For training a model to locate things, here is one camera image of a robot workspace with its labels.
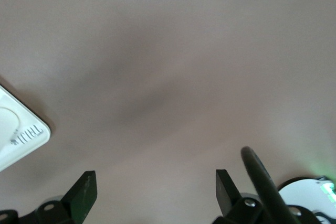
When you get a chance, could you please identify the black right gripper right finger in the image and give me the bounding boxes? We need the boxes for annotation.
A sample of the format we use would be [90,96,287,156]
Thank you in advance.
[215,169,244,219]

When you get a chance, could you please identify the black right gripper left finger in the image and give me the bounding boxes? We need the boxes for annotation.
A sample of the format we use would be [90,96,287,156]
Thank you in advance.
[62,170,98,224]

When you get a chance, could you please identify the cream bear print tray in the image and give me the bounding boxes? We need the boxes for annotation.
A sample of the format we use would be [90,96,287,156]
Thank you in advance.
[0,83,51,172]

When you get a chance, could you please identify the brown table cover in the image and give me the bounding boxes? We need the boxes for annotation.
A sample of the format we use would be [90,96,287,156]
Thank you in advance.
[0,0,336,224]

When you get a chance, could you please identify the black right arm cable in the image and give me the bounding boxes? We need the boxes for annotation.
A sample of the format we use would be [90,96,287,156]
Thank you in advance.
[240,146,299,224]

